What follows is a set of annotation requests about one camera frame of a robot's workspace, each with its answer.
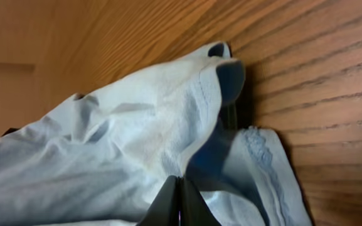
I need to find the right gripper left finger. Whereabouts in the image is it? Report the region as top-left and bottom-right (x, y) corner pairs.
(137, 176), (179, 226)

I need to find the light blue printed t-shirt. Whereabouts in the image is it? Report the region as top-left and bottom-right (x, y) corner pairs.
(0, 42), (312, 225)

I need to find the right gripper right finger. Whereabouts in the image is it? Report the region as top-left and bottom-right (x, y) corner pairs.
(179, 178), (221, 226)

